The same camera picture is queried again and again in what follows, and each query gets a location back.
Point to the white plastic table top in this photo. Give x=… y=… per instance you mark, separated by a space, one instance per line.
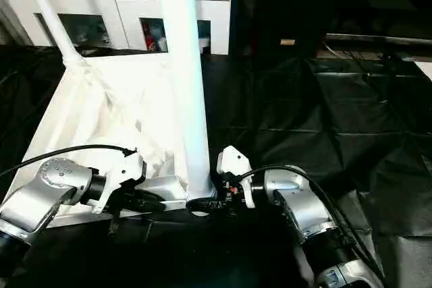
x=101 y=106

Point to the white plastic table leg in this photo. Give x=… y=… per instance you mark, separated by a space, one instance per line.
x=182 y=52
x=50 y=18

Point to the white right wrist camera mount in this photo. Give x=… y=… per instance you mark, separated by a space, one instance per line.
x=233 y=163

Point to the white flat side panel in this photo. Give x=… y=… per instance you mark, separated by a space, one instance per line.
x=426 y=69

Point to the grey curtain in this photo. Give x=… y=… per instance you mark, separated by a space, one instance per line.
x=10 y=21

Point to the black work surface mat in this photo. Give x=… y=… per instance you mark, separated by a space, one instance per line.
x=324 y=119

